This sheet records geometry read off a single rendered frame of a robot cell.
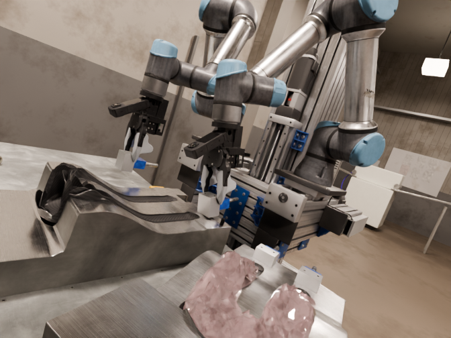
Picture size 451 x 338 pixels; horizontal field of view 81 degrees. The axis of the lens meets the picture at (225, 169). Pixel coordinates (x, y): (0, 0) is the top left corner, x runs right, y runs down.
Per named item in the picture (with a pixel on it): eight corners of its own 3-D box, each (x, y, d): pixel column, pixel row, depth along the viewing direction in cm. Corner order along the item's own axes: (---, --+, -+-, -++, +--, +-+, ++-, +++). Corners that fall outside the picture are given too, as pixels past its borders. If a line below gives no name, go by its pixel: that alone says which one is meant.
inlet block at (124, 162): (152, 170, 92) (156, 155, 91) (158, 175, 88) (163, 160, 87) (114, 165, 82) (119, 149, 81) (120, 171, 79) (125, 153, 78)
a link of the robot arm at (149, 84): (151, 76, 74) (138, 74, 79) (146, 92, 75) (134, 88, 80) (173, 86, 79) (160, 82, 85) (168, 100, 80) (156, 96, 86)
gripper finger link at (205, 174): (218, 196, 77) (227, 167, 74) (202, 198, 72) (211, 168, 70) (211, 192, 79) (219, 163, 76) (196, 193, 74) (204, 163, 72)
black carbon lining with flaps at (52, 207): (170, 201, 78) (179, 172, 76) (203, 227, 67) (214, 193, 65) (25, 197, 53) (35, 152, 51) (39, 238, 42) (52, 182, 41)
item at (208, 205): (231, 204, 81) (232, 188, 80) (243, 210, 77) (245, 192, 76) (196, 212, 72) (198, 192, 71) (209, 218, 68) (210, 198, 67)
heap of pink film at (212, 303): (236, 262, 57) (248, 230, 56) (316, 310, 50) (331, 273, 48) (152, 322, 34) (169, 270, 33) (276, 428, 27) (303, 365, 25)
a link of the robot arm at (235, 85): (256, 62, 65) (223, 55, 61) (249, 108, 66) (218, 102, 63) (242, 68, 72) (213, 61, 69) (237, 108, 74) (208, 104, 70)
